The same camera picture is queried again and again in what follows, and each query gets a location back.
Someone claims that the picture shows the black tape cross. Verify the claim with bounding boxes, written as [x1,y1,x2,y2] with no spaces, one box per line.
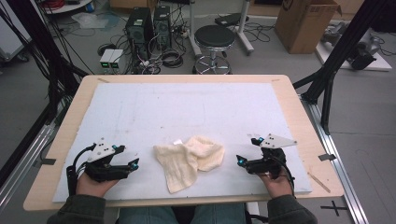
[320,200,348,217]

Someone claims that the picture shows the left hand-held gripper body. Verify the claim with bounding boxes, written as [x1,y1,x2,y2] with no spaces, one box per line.
[83,137,134,184]

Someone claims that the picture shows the brown cardboard box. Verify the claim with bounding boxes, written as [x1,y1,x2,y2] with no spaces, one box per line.
[274,0,343,55]

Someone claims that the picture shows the black round stool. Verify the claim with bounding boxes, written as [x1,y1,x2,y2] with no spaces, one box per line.
[191,24,236,75]

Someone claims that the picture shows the person's right leg in jeans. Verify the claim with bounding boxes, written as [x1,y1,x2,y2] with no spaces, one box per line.
[191,203,247,224]

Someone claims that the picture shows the aluminium rail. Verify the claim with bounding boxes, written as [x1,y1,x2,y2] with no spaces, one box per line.
[300,94,370,224]
[0,124,57,213]

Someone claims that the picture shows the person's left leg in jeans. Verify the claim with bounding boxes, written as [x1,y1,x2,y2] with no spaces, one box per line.
[118,204,180,224]

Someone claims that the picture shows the right hand-held gripper black cable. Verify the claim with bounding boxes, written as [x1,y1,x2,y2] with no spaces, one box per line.
[274,155,296,198]

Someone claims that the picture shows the thin wooden stick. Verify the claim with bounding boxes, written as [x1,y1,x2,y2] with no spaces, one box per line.
[307,172,332,194]

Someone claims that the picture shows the white power supply unit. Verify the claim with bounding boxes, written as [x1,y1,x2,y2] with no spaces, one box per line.
[108,49,124,70]
[99,49,116,70]

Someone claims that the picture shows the hand-held gripper black cable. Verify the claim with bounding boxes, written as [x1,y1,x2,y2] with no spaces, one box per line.
[65,143,97,197]
[274,155,296,198]

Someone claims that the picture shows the black flat device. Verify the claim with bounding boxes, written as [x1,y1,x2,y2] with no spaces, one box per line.
[214,12,250,27]

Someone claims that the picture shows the grey and black machine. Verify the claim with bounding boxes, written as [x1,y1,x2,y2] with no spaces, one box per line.
[321,21,386,71]

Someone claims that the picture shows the person's leg in jeans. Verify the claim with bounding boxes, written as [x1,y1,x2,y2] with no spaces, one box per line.
[191,203,247,224]
[118,204,180,224]

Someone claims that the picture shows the left hand-held gripper black cable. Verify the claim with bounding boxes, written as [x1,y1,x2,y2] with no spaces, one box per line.
[65,143,97,197]

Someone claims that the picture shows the coil of black cables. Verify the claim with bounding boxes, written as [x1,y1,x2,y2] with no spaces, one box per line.
[162,48,185,69]

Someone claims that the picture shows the white foam board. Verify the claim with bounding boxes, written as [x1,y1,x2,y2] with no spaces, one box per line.
[51,82,313,203]

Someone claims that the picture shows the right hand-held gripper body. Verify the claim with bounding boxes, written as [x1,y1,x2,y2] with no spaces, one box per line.
[246,133,298,181]

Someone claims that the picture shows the clear plastic bag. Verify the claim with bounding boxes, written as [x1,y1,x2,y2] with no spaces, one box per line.
[71,12,110,30]

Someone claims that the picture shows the black metal frame strut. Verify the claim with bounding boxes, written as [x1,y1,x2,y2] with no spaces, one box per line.
[292,0,396,135]

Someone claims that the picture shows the person's left hand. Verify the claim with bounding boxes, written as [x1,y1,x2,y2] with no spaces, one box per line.
[76,172,120,199]

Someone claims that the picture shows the white stand leg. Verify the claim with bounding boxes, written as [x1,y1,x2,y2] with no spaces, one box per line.
[188,0,204,59]
[237,0,255,56]

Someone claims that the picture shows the narrow black computer tower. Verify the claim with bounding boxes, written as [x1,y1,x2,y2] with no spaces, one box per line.
[153,5,173,50]

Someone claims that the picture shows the wide black computer tower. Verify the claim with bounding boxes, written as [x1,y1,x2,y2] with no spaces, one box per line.
[125,7,155,60]

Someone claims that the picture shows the round white table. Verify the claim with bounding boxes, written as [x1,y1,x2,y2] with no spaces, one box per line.
[40,0,94,15]

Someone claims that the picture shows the cream cloth with animal print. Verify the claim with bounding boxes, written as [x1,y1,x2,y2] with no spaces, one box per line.
[153,134,226,194]

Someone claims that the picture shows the person's right hand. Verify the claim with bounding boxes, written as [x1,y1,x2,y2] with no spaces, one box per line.
[256,168,293,200]

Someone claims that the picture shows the white base board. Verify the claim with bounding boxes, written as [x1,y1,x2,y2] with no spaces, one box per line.
[316,29,393,72]

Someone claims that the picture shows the black metal frame with cables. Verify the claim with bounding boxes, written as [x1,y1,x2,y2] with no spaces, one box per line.
[0,0,90,125]

